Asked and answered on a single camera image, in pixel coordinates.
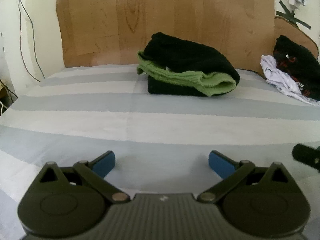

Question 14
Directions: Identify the green black striped sweater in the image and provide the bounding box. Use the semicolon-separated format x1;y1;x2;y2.
137;32;240;97

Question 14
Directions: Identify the dark clothes pile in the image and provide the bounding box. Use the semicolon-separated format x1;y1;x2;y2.
273;35;319;101

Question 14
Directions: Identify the white crumpled garment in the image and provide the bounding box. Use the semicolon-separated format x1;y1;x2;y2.
260;55;319;107

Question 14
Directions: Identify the wooden headboard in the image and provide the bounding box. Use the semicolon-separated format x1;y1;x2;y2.
57;0;319;72

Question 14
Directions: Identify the black tape on wall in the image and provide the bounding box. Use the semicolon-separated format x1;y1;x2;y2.
276;0;311;30

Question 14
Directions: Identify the black wall cable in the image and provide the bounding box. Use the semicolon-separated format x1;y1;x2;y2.
15;0;46;82

